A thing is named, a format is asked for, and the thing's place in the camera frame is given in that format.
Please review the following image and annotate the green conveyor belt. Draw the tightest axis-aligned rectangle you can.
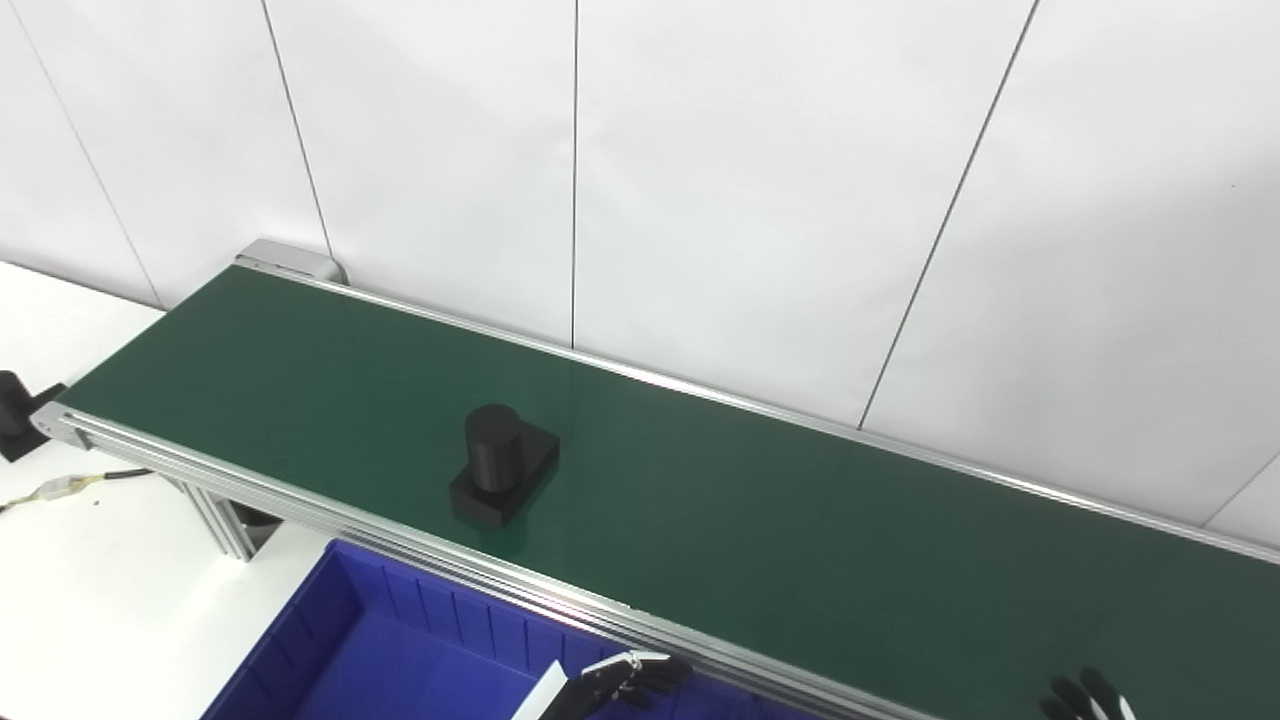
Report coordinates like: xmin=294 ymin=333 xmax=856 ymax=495
xmin=30 ymin=240 xmax=1280 ymax=720

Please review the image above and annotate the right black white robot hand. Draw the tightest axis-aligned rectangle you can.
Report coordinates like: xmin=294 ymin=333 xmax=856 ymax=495
xmin=1040 ymin=668 xmax=1136 ymax=720

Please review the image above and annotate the aluminium conveyor support leg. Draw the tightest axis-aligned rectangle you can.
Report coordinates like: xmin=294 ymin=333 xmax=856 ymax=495
xmin=180 ymin=478 xmax=286 ymax=563

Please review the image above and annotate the blue plastic bin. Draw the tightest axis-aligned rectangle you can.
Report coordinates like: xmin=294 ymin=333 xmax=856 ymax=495
xmin=200 ymin=540 xmax=831 ymax=720

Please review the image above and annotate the cable with white connector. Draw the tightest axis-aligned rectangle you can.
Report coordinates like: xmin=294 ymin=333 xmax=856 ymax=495
xmin=0 ymin=468 xmax=153 ymax=516

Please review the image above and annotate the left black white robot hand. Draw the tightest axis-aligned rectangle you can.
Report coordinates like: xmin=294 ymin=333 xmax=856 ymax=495
xmin=510 ymin=650 xmax=694 ymax=720

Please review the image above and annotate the black cylinder block part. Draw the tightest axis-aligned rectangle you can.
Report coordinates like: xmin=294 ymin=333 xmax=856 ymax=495
xmin=0 ymin=370 xmax=69 ymax=463
xmin=448 ymin=404 xmax=561 ymax=528

